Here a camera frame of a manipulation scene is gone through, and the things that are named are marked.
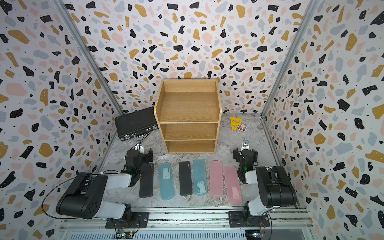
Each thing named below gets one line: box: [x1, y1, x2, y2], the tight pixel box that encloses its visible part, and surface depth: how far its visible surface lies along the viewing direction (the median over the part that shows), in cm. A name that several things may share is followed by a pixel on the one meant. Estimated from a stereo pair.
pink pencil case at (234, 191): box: [224, 165, 242, 206], surface depth 85 cm
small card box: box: [237, 123, 248, 132], surface depth 115 cm
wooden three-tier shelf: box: [153, 79, 222, 155], surface depth 88 cm
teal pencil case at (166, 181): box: [158, 162, 175, 201], surface depth 88 cm
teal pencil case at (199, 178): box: [193, 158, 207, 196], surface depth 90 cm
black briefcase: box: [115, 106, 159, 141], surface depth 111 cm
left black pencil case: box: [139, 163, 154, 198], surface depth 85 cm
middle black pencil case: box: [179, 161, 193, 196], surface depth 89 cm
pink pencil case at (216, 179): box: [210, 160, 223, 198], surface depth 89 cm
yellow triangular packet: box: [230, 116, 243, 131], surface depth 116 cm
